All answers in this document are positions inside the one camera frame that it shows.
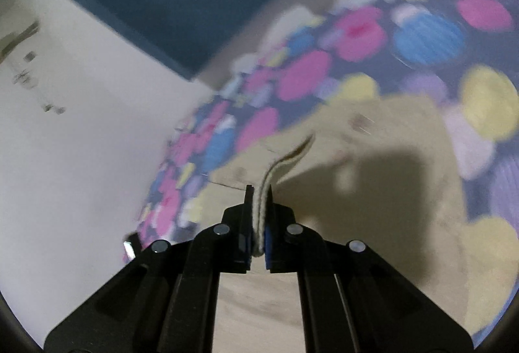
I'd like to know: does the dotted colourful blanket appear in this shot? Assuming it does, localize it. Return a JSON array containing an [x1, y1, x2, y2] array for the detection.
[[134, 0, 519, 346]]

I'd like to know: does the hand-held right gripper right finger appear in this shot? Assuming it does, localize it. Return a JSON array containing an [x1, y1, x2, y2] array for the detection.
[[264, 184, 474, 353]]

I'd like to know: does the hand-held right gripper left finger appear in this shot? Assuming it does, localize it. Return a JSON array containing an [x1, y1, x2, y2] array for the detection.
[[44, 184, 255, 353]]

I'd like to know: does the beige small garment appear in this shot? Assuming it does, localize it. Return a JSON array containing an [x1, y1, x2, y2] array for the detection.
[[209, 94, 483, 353]]

